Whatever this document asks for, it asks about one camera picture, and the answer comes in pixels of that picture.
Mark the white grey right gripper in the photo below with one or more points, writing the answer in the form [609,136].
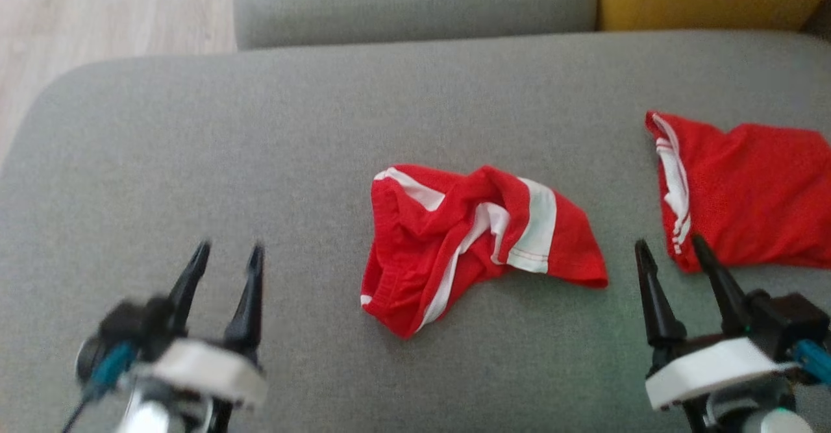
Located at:
[707,371]

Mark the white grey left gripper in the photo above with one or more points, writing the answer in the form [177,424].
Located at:
[201,371]

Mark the red basketball jersey white trim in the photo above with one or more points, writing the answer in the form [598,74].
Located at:
[753,193]

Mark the red shorts white stripes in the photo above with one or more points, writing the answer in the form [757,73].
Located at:
[441,251]

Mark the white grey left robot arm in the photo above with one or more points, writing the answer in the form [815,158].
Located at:
[146,419]

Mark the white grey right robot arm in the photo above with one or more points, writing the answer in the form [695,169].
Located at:
[779,421]

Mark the large grey sofa seat cushion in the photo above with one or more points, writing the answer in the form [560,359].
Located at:
[260,160]

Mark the grey sofa back cushion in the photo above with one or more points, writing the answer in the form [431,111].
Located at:
[819,21]

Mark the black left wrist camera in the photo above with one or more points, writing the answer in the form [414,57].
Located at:
[130,329]

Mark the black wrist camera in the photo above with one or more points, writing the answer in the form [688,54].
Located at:
[130,329]
[789,322]

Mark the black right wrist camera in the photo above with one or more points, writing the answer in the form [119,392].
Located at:
[789,322]

